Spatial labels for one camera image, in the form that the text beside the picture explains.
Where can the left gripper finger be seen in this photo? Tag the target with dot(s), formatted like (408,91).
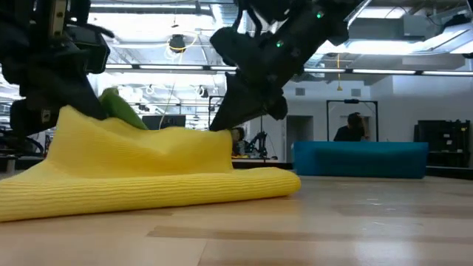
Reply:
(74,92)
(33,118)

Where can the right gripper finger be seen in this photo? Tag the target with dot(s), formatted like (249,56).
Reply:
(278,109)
(236,109)

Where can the green microfiber towel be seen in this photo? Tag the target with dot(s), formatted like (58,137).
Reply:
(118,109)

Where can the teal plastic bin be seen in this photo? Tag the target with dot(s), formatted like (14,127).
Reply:
(360,159)

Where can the yellow microfiber towel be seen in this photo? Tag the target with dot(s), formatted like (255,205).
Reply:
(148,177)

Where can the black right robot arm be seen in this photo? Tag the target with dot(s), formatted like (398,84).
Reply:
(314,26)

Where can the black background robot arm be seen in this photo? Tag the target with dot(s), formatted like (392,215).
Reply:
(258,142)

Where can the person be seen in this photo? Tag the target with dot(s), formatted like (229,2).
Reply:
(236,142)
(351,133)

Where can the dark side desk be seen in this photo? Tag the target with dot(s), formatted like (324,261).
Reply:
(18,162)

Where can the brown background table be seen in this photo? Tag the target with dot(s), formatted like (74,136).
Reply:
(255,162)

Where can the yellow hanging pendant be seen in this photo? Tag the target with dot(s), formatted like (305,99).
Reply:
(339,87)

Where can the dark background monitor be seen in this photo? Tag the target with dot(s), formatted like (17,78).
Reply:
(166,121)

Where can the long ceiling light bar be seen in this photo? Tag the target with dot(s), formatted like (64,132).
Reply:
(170,67)

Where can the black shelf unit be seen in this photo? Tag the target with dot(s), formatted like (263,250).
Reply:
(441,142)

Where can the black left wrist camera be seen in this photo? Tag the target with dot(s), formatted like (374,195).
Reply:
(90,48)

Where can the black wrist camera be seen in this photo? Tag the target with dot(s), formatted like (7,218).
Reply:
(233,46)
(90,48)

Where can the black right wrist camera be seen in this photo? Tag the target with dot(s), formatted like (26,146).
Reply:
(233,46)

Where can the black ceiling camera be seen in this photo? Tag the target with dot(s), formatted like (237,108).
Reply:
(177,43)

